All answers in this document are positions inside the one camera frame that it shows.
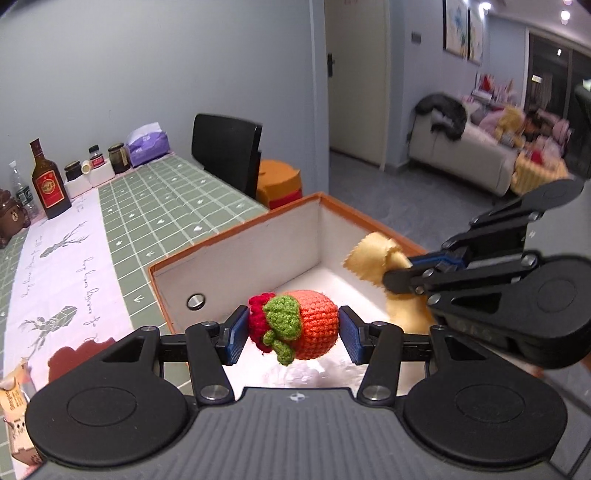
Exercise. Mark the dark glass jar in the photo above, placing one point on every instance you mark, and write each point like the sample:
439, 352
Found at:
117, 159

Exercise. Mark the brown liquor bottle red label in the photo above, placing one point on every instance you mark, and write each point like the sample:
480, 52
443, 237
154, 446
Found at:
48, 189

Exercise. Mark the small bottle red label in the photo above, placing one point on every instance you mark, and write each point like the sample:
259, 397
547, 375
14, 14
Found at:
96, 159

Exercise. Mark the orange stool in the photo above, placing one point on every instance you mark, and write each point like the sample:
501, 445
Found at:
279, 184

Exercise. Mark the yellow cloth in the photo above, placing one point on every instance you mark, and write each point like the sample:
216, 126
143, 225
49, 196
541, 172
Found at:
369, 258

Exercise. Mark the orange crochet fruit toy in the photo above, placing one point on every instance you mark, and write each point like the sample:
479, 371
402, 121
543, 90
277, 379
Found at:
316, 323

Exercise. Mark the clear plastic water bottle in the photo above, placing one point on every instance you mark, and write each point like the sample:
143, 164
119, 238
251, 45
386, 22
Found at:
19, 187

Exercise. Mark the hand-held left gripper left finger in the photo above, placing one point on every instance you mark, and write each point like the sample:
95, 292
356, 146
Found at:
238, 333

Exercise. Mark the brown bear-shaped sponge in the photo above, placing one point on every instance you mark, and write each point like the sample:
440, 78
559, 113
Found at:
69, 362

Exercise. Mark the small wooden box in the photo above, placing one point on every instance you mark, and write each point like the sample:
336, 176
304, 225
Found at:
23, 438

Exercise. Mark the white square container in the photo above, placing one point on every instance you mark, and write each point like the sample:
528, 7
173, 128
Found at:
78, 187
102, 175

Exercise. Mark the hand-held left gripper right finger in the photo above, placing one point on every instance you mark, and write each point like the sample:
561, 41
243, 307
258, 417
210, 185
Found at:
349, 337

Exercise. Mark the framed wall painting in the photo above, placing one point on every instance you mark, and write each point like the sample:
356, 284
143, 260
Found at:
476, 37
456, 27

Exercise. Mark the black garment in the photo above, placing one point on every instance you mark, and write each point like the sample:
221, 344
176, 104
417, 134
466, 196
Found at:
443, 113

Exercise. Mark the green checked tablecloth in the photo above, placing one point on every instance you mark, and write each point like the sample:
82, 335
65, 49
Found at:
152, 207

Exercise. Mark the glass sliding door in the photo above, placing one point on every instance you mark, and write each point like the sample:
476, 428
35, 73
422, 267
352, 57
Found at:
554, 92

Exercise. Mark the purple tissue pack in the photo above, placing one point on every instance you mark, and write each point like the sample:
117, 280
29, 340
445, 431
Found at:
147, 145

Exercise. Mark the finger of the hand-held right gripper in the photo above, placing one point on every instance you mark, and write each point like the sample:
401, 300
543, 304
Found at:
436, 261
402, 280

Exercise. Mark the white door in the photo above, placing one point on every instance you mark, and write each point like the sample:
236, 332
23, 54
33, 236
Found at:
355, 83

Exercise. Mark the white cardboard box orange rim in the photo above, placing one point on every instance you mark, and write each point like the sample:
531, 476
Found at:
277, 249

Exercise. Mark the yellow plush toy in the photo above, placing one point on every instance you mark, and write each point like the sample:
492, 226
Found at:
508, 124

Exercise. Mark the black dining chair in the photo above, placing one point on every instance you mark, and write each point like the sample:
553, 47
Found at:
224, 147

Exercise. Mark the brown bear figurine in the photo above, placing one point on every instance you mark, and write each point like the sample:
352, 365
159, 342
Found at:
11, 217

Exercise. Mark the small cream tube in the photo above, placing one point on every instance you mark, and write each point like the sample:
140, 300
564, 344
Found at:
87, 167

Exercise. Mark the wall light switch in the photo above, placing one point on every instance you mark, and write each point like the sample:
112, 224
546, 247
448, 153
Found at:
416, 37

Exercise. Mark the small black jar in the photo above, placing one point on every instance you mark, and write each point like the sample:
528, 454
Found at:
72, 170

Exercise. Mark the orange snack packet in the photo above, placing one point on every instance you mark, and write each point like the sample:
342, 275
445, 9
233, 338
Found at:
14, 392

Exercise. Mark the light grey sofa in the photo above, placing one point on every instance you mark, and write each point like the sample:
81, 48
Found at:
461, 157

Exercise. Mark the yellow blanket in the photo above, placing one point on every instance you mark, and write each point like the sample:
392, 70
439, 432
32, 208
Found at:
538, 175

